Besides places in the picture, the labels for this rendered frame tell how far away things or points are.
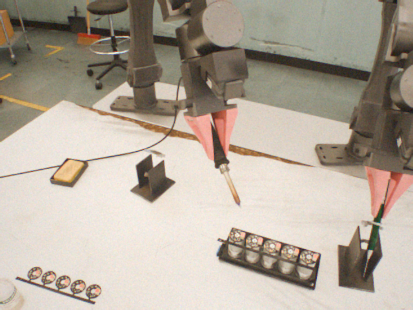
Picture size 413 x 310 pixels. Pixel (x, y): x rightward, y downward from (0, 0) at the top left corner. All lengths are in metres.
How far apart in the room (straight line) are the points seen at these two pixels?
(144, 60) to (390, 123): 0.58
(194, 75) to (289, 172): 0.36
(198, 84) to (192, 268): 0.29
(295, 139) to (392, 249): 0.35
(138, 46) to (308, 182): 0.49
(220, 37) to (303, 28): 2.70
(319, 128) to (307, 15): 2.23
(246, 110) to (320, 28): 2.20
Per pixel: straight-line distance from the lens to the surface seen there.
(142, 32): 0.80
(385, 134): 0.48
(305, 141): 0.85
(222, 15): 0.43
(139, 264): 0.58
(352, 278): 0.59
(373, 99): 0.73
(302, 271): 0.53
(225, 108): 0.48
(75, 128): 0.93
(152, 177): 0.65
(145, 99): 0.92
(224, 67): 0.41
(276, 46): 3.20
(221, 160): 0.50
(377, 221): 0.53
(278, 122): 0.90
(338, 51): 3.12
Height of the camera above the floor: 1.23
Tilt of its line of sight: 38 degrees down
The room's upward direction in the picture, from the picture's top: straight up
